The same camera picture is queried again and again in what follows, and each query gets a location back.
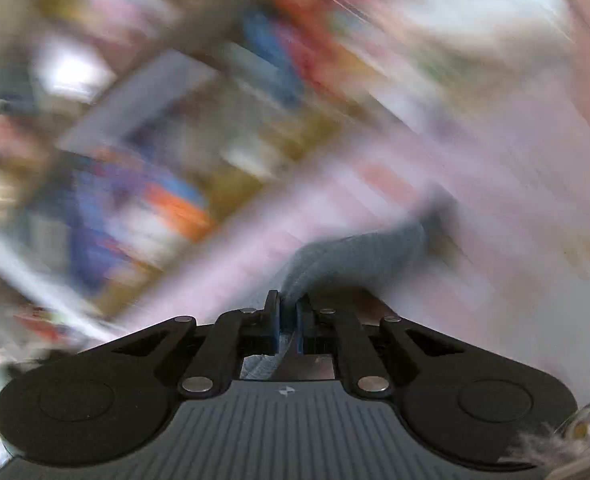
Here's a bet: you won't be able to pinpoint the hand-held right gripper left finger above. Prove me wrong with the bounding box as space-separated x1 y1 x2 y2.
82 290 282 398

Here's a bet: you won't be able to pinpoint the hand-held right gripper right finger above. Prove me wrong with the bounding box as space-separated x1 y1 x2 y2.
296 294 476 398

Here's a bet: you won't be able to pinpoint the grey garment with ribbed cuffs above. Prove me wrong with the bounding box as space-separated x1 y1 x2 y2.
240 222 430 382

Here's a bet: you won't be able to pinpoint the wooden bookshelf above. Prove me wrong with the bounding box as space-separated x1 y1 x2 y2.
0 0 426 346

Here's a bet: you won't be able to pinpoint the pink checked printed blanket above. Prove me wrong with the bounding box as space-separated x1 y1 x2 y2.
110 50 590 461

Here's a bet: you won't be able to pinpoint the stack of colourful books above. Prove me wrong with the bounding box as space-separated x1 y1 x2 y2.
50 10 336 291

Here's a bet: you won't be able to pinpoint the grey fluffy thing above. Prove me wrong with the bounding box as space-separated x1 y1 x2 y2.
505 400 590 476

